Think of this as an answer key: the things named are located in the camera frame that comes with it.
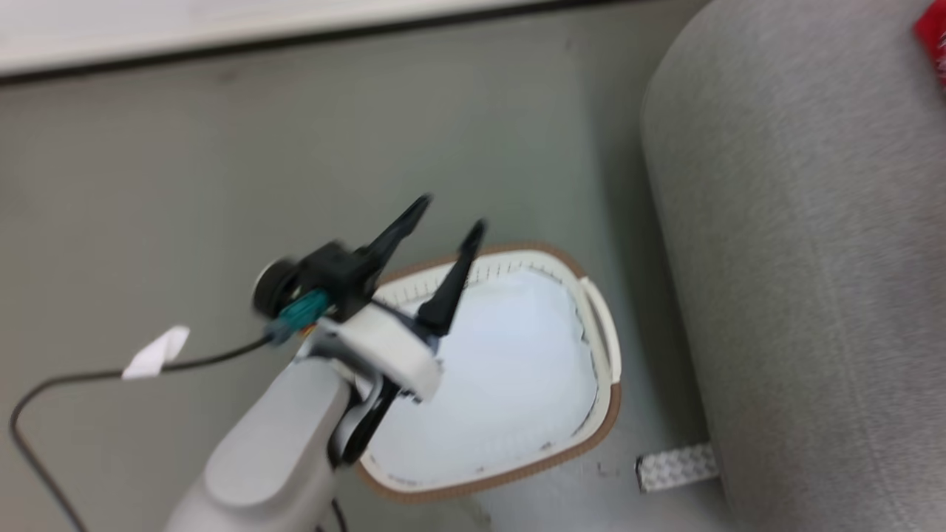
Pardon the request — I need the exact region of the teal cable connector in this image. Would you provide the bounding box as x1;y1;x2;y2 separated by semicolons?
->
265;288;331;347

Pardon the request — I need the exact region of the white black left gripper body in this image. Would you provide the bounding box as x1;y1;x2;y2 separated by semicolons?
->
251;241;446;404

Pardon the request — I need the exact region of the red printed shirt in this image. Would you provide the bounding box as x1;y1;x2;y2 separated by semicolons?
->
913;0;946;91

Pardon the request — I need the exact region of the white black baseboard strip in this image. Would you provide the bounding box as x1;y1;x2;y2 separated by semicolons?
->
0;0;607;83

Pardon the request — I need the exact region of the grey fabric sofa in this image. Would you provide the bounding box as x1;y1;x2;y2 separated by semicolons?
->
640;0;946;532

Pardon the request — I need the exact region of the white garment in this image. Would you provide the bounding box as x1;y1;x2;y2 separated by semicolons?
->
368;267;599;484

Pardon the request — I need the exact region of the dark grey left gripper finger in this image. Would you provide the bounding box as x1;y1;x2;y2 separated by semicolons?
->
358;193;435;284
415;219;489;338

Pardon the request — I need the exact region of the white paper cable tag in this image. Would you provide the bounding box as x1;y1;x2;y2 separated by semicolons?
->
120;325;191;381

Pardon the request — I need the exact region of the white laundry basket brown rim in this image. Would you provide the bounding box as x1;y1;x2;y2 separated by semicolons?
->
353;241;623;506

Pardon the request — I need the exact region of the thin black cable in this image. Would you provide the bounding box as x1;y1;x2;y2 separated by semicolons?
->
10;334;276;532

